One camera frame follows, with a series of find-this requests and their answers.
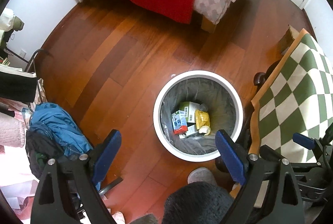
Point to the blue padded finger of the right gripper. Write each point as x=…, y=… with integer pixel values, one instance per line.
x=304, y=141

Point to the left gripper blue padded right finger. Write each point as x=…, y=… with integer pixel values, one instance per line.
x=233, y=155

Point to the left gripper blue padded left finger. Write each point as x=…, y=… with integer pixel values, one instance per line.
x=103, y=155

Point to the long grey white box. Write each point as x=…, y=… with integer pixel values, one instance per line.
x=191, y=130

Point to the yellow snack bag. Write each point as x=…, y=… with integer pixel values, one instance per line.
x=201, y=119

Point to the blue red milk carton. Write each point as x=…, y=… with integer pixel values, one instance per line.
x=179, y=122

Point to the green white medicine box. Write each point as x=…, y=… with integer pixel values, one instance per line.
x=189, y=109

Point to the white round trash bin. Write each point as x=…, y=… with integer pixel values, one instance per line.
x=215, y=95

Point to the white slipper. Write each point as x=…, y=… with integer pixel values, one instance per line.
x=201, y=174

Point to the green white checkered tablecloth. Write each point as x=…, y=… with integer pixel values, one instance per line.
x=296, y=98

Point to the blue jacket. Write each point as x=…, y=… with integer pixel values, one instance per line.
x=55, y=123

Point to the pink fleece blanket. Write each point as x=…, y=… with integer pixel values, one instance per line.
x=18, y=183

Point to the black white shoe box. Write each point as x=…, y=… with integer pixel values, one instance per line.
x=17, y=85

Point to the white puffer jacket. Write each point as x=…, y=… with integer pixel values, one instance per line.
x=9, y=21

